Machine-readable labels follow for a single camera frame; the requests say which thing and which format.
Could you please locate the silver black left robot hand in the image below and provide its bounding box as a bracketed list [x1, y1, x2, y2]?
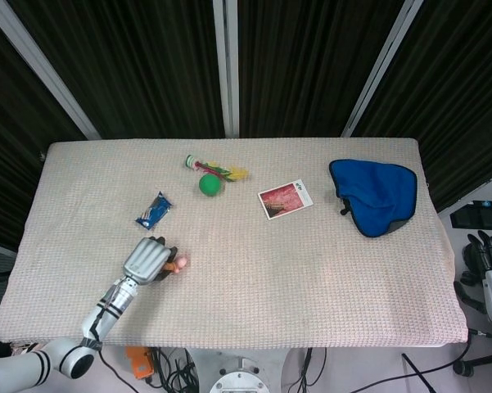
[121, 236, 179, 286]

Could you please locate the small pink toy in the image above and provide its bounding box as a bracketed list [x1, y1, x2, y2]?
[163, 254, 189, 274]

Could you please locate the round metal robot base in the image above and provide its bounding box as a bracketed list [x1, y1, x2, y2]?
[208, 368, 269, 393]

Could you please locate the blue snack packet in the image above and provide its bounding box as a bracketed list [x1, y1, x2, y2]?
[134, 190, 174, 232]

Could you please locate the black equipment box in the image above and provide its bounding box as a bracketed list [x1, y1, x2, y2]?
[449, 199, 492, 230]

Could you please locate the green rubber ball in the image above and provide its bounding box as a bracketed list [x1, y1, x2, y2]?
[198, 174, 223, 198]

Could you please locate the orange plastic device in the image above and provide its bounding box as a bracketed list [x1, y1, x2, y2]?
[124, 346, 155, 380]

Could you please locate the feather shuttlecock with green base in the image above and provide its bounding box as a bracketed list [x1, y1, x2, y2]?
[183, 154, 250, 182]

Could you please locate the beige waffle weave tablecloth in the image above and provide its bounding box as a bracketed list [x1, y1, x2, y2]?
[0, 138, 470, 349]

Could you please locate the red picture postcard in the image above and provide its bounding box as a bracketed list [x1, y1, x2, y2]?
[257, 177, 314, 222]

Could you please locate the blue folded cloth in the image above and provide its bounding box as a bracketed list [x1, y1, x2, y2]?
[328, 158, 418, 238]

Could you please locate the dark pleated curtain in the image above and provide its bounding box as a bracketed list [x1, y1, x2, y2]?
[0, 0, 492, 251]

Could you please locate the black cable bundle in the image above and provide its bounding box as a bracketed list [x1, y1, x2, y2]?
[147, 347, 201, 393]

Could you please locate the white metal frame post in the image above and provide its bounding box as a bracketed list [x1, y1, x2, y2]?
[340, 0, 425, 138]
[211, 0, 241, 138]
[0, 0, 102, 140]

